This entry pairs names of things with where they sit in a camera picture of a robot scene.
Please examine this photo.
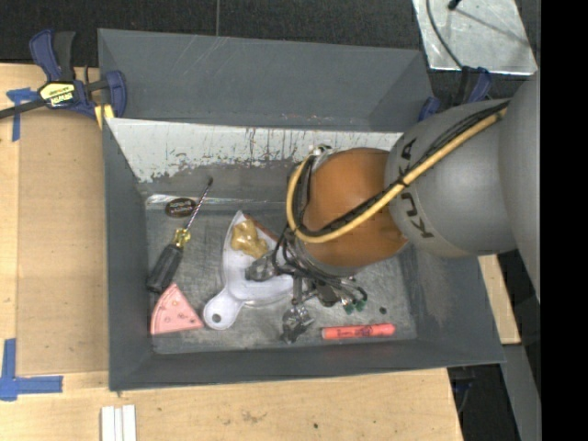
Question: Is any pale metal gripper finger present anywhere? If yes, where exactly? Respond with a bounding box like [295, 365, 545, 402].
[297, 307, 318, 335]
[279, 312, 300, 345]

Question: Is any small grey metal object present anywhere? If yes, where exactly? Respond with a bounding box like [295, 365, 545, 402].
[244, 254, 277, 283]

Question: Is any orange-red marker pen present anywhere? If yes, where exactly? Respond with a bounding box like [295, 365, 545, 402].
[321, 322, 397, 341]

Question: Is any white plastic cutting board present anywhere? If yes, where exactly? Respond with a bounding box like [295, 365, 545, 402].
[202, 209, 296, 332]

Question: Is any tan toy figure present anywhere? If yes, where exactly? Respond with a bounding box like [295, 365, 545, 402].
[229, 218, 270, 261]

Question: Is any pink wedge toy cheese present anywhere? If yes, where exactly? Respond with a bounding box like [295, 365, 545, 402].
[149, 283, 205, 336]

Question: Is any dark brown oval badge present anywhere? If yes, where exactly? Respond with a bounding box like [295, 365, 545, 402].
[164, 198, 195, 220]

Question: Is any grey metal bin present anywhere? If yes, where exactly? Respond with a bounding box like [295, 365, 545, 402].
[96, 28, 507, 392]

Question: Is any black handled screwdriver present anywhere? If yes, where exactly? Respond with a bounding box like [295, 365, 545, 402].
[145, 175, 215, 294]

